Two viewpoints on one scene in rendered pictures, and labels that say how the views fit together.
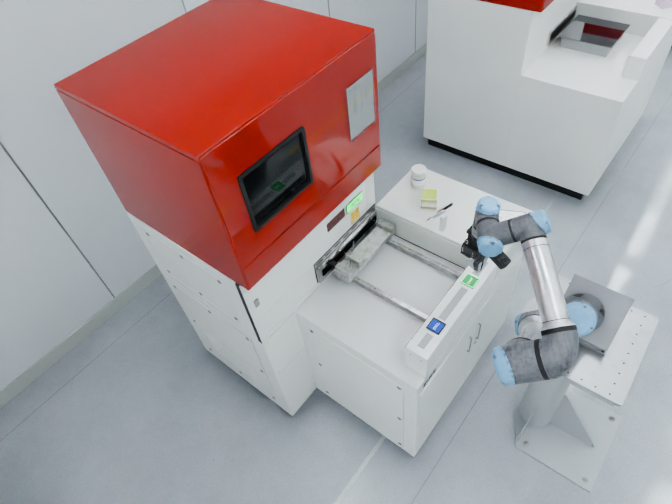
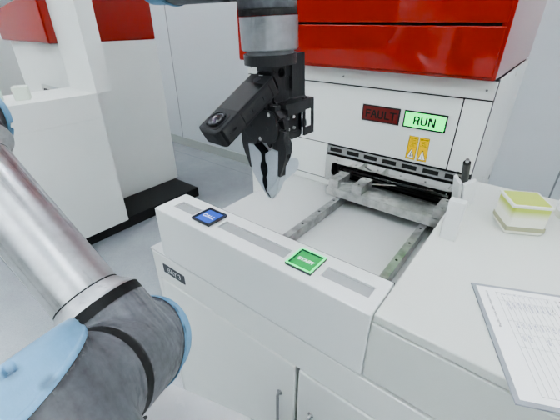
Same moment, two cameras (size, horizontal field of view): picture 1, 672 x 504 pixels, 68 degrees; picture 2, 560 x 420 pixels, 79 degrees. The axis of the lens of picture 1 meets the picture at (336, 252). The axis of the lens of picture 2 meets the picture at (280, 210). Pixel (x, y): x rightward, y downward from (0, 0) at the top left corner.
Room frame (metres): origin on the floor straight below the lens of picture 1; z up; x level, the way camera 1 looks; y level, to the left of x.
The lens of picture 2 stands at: (1.07, -1.00, 1.35)
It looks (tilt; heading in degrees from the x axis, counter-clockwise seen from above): 29 degrees down; 83
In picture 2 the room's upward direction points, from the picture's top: straight up
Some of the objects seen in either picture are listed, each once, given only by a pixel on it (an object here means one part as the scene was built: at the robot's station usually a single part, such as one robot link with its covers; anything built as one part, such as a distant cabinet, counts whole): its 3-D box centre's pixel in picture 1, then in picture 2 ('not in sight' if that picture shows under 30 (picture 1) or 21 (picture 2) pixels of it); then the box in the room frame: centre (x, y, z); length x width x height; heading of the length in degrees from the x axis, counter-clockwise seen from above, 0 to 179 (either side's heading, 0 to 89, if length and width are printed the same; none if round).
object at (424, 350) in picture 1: (452, 312); (255, 266); (1.10, -0.43, 0.89); 0.55 x 0.09 x 0.14; 135
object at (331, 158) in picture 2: (347, 245); (385, 181); (1.54, -0.06, 0.89); 0.44 x 0.02 x 0.10; 135
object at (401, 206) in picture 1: (451, 218); (519, 286); (1.60, -0.56, 0.89); 0.62 x 0.35 x 0.14; 45
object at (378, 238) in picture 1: (365, 251); (384, 201); (1.51, -0.14, 0.87); 0.36 x 0.08 x 0.03; 135
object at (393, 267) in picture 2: (417, 255); (402, 256); (1.46, -0.37, 0.84); 0.50 x 0.02 x 0.03; 45
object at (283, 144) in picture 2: not in sight; (277, 146); (1.13, -0.53, 1.19); 0.05 x 0.02 x 0.09; 130
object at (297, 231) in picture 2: (383, 295); (311, 221); (1.27, -0.17, 0.84); 0.50 x 0.02 x 0.03; 45
